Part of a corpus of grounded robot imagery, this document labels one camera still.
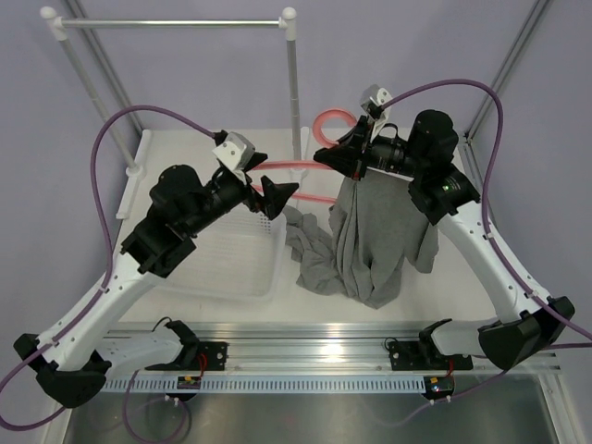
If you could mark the white clothes rack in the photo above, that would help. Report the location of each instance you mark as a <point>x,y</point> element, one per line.
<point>187,79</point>

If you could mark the left aluminium frame post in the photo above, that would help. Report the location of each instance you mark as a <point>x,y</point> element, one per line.
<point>75,9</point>

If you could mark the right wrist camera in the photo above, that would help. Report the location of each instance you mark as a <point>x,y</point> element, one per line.
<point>373,103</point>

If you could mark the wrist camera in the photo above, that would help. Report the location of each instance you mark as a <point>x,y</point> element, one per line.
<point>233,150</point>
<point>373,103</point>

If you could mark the grey t shirt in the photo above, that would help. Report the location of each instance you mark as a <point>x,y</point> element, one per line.
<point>374,230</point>

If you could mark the white slotted cable duct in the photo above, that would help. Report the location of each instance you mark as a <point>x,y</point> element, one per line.
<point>269,384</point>

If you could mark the white plastic basket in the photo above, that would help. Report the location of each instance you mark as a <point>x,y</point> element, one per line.
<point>237,258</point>

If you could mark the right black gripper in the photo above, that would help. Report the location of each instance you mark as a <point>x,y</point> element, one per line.
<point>348,156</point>

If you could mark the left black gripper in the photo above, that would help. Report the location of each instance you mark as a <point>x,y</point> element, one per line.
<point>274,194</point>

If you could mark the aluminium mounting rail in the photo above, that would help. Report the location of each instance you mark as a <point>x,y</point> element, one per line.
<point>336,349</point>

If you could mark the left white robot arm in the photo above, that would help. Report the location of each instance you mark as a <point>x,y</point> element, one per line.
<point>72,361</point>

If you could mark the right aluminium frame post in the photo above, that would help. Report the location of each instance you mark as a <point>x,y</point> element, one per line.
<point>520,42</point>

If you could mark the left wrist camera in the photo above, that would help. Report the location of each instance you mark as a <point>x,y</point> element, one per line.
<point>233,150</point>

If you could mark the aluminium frame post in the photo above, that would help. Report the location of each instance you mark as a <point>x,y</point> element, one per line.
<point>75,9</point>
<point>520,42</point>

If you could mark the pink plastic hanger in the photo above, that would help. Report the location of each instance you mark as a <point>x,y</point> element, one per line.
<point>299,168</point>

